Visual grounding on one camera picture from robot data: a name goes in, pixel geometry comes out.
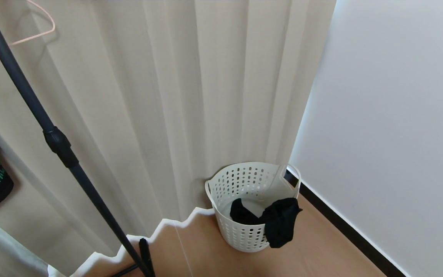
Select beige curtain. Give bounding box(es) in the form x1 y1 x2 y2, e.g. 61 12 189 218
0 217 50 277
0 0 337 275

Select white laundry basket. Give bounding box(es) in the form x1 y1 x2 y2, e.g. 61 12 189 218
205 162 302 253

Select pink clothes hanger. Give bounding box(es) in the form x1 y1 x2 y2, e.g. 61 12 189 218
0 0 56 59

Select black garment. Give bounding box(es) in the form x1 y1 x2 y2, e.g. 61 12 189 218
229 197 303 249

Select black clothes rack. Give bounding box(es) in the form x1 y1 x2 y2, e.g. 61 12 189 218
0 0 156 277

